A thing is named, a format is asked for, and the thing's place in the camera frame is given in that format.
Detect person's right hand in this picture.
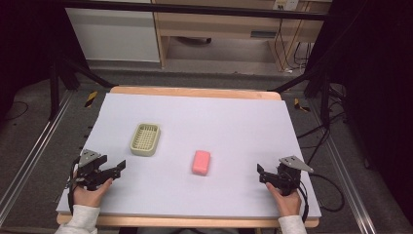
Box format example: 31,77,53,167
265,181,303,218

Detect cables under wooden desk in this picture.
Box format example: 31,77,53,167
273,19,314,71

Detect white table mat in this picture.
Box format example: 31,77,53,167
55,93,322,219

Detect black floor cables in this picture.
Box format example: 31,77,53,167
295,83,347,165

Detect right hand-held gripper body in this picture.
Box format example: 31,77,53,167
275,155,315,197

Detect white wall socket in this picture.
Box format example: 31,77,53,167
273,0,300,12

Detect wooden desk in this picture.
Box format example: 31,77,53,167
151,0,333,71

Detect black horizontal frame bar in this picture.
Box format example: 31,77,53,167
60,0,329,21

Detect person's left hand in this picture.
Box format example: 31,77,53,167
72,177,114,209

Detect pink soap bar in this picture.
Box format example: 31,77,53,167
191,149,212,176

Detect thin black floor cable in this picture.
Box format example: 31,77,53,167
4,100,30,122

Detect white cabinet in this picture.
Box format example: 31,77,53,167
64,7,161,63

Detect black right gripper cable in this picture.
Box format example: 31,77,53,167
295,173,346,224

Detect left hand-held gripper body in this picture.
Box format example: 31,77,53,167
73,148,115,192

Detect yellow black floor tape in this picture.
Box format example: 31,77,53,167
84,90,99,109
293,97,312,114

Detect dark curtain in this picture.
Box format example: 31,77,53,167
0,0,86,113
310,0,413,226

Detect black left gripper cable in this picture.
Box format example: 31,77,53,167
66,156,81,216

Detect black metal stand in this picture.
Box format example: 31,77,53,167
267,68,333,129
48,53,116,122

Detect metal floor rail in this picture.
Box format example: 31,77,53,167
307,99,379,234
0,90,75,226

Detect wooden table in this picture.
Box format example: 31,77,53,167
56,85,321,229

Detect beige slotted soap dish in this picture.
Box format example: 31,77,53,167
130,122,162,158

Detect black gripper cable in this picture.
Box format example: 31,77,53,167
66,156,81,216
295,173,346,224

